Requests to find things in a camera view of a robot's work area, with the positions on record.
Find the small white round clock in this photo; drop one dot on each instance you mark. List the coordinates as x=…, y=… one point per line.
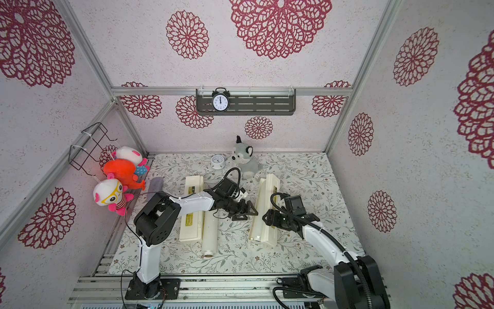
x=218, y=162

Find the grey wall shelf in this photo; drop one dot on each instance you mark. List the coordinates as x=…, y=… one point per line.
x=249, y=103

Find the white pink plush toy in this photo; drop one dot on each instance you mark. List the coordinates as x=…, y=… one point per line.
x=129, y=154

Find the black alarm clock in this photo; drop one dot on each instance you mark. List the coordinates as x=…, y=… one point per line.
x=221, y=99

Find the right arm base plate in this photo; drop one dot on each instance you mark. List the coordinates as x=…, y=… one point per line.
x=297, y=287

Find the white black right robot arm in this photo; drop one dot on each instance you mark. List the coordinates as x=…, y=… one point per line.
x=356, y=281

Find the cream dispenser bottom tray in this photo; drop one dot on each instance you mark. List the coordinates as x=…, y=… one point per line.
x=256, y=227

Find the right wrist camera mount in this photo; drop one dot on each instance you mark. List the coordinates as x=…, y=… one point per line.
x=295, y=206

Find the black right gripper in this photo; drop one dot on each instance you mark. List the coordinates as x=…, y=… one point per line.
x=276, y=219

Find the black wire wall basket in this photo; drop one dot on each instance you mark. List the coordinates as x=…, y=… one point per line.
x=93, y=139

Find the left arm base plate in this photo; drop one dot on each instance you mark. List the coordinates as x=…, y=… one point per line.
x=166, y=289

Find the white plush toy yellow glasses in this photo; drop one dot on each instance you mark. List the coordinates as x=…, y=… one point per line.
x=113, y=194

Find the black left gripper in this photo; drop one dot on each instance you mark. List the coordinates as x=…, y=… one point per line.
x=243, y=209

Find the grey plush wolf toy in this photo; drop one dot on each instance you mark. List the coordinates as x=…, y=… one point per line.
x=244, y=159

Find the red orange plush toy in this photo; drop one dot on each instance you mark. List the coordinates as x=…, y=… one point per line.
x=124, y=171

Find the floral table mat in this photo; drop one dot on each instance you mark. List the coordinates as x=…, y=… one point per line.
x=308, y=175

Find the white left plastic wrap roll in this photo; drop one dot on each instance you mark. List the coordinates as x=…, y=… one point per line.
x=210, y=235

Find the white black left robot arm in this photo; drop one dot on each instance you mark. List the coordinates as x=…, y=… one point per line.
x=155, y=221

